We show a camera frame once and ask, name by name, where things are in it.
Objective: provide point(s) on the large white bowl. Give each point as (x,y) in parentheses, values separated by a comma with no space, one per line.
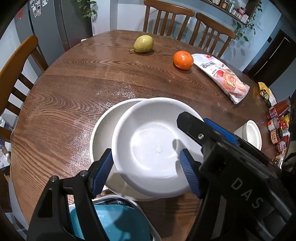
(101,136)

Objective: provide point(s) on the yellow cap oil bottle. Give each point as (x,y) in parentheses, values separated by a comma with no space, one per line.
(285,121)

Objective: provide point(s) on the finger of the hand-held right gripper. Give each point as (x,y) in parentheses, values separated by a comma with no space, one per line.
(219,129)
(194,129)

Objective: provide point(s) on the orange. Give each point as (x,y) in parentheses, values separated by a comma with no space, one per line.
(183,60)

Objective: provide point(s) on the small white cup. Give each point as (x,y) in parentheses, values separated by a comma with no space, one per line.
(252,134)

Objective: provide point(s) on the group of photo magnets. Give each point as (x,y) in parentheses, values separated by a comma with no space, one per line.
(38,8)

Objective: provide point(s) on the red white packet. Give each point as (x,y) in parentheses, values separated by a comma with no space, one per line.
(283,146)

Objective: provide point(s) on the wooden chair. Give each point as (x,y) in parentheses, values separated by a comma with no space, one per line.
(166,8)
(215,23)
(16,60)

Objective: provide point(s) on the blue oval dish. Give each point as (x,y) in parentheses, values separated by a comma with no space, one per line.
(120,222)

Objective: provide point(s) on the grey refrigerator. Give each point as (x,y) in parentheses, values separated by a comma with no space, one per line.
(50,27)

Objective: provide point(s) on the yellow snack packet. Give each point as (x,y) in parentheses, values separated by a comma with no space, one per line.
(266,92)

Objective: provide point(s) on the white snack bag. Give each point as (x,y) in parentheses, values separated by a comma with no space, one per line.
(222,76)

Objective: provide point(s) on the green pear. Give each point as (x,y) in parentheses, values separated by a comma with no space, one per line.
(143,44)

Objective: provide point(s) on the wooden wall shelf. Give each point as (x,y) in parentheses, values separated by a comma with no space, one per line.
(253,10)

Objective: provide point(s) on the dark wooden door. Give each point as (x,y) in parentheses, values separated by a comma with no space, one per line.
(272,60)

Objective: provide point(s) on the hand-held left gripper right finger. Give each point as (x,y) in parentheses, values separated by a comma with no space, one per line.
(189,176)

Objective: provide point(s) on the medium white bowl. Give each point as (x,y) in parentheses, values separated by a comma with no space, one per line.
(150,139)

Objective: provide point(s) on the row of jars and bottles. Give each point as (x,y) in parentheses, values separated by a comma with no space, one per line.
(241,12)

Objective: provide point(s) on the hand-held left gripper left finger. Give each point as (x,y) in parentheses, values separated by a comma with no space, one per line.
(101,173)

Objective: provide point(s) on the small hanging vine plant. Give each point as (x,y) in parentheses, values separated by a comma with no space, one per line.
(240,32)

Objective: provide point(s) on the trailing green plant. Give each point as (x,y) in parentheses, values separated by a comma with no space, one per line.
(85,9)

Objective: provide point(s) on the large square patterned plate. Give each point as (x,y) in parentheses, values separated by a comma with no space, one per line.
(150,220)

